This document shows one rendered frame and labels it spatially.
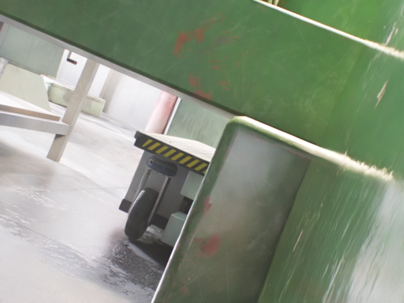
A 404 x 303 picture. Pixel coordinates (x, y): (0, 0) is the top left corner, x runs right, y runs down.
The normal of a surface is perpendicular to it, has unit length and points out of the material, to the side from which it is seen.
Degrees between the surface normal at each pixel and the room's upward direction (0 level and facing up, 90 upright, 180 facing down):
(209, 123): 90
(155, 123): 90
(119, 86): 90
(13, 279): 0
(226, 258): 90
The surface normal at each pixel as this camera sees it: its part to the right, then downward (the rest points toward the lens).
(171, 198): -0.18, -0.03
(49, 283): 0.39, -0.92
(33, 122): 0.89, 0.39
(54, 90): 0.59, 0.24
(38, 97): 0.79, -0.11
